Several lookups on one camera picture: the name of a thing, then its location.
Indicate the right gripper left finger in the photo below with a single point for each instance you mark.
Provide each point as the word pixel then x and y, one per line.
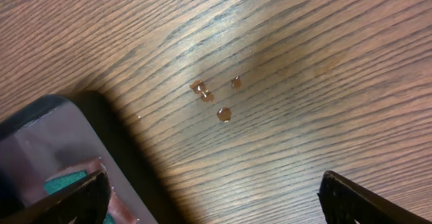
pixel 84 201

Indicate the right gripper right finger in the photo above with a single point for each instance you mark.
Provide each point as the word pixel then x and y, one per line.
pixel 345 202

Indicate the green sponge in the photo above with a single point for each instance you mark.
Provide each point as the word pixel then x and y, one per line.
pixel 58 183

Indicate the black water tray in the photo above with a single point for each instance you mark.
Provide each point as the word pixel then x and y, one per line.
pixel 54 135

